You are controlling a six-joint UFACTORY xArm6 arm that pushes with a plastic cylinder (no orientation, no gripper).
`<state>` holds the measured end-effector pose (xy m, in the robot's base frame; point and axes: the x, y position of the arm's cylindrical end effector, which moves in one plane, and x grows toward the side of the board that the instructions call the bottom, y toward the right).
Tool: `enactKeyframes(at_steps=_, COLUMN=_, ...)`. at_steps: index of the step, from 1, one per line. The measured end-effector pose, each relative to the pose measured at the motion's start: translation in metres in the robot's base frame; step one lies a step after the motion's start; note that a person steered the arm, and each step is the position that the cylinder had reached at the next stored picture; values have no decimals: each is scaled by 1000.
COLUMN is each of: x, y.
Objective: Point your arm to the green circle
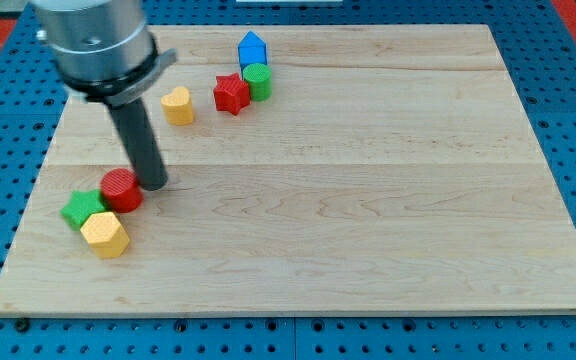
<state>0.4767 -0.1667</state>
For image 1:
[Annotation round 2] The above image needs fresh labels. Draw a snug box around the green cylinder block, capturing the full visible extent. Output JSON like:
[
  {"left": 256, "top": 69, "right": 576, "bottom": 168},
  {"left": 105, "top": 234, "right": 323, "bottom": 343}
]
[{"left": 243, "top": 63, "right": 272, "bottom": 101}]

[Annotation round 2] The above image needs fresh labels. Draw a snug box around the blue pentagon block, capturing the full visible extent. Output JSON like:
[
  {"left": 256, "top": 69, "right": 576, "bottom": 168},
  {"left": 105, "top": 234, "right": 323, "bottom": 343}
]
[{"left": 237, "top": 31, "right": 268, "bottom": 70}]

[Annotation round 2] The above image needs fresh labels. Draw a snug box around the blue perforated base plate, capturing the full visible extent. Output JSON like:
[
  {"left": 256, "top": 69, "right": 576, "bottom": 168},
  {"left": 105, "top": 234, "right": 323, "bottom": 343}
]
[{"left": 0, "top": 0, "right": 576, "bottom": 359}]

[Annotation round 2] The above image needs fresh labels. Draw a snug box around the wooden board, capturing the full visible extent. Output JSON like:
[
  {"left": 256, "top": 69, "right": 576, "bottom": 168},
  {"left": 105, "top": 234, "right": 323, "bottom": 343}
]
[{"left": 0, "top": 24, "right": 576, "bottom": 318}]

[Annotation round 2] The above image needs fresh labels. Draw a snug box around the black cylindrical pointer rod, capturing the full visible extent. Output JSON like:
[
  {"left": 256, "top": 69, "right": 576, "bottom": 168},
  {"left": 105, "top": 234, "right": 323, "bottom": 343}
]
[{"left": 108, "top": 98, "right": 168, "bottom": 191}]

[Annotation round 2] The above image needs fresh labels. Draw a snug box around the green star block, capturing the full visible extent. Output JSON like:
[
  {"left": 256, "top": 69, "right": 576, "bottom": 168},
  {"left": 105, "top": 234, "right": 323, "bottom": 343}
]
[{"left": 60, "top": 189, "right": 108, "bottom": 231}]

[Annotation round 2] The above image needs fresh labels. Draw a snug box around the red star block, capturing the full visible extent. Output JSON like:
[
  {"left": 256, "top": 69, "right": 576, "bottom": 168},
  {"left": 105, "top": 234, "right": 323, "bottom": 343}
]
[{"left": 213, "top": 73, "right": 251, "bottom": 115}]

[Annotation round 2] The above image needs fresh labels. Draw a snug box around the red cylinder block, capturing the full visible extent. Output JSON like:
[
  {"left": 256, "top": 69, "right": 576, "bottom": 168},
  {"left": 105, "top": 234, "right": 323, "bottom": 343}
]
[{"left": 100, "top": 168, "right": 143, "bottom": 213}]

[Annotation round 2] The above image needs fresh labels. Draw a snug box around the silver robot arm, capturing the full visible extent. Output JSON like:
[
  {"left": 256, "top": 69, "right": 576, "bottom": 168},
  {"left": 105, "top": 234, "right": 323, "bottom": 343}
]
[{"left": 31, "top": 0, "right": 177, "bottom": 107}]

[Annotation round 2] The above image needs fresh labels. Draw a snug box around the yellow heart block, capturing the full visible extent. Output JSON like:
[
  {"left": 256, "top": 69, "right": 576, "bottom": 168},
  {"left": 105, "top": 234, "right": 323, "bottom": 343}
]
[{"left": 160, "top": 86, "right": 195, "bottom": 126}]

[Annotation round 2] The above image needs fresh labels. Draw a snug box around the yellow hexagon block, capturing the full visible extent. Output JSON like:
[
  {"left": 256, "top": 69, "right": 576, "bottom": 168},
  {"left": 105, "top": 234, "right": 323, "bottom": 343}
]
[{"left": 80, "top": 212, "right": 130, "bottom": 259}]

